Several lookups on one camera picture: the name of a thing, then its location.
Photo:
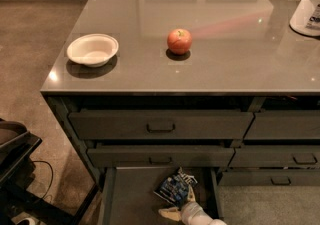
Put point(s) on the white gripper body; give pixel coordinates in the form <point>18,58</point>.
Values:
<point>190,211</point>

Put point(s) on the blue chip bag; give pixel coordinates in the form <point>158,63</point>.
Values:
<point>174,189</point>

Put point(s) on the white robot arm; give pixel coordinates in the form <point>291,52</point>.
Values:
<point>218,222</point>

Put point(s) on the bottom right drawer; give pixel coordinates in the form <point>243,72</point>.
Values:
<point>271,178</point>

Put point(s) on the open bottom left drawer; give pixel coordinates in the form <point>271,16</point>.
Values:
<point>128,196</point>

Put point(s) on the middle right drawer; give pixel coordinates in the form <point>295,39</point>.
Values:
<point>276,156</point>

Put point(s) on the middle left drawer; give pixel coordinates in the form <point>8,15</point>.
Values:
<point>160,155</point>

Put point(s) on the top left drawer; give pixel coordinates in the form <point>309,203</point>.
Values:
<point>159,124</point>

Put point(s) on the top right drawer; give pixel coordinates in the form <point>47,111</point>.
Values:
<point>285,125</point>

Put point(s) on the grey counter cabinet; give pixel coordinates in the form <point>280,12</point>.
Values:
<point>225,90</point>

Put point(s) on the red apple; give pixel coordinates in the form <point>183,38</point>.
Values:
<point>179,41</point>

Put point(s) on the white paper bowl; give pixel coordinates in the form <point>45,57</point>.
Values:
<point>92,50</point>

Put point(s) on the white plastic canister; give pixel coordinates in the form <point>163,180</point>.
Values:
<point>306,18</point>

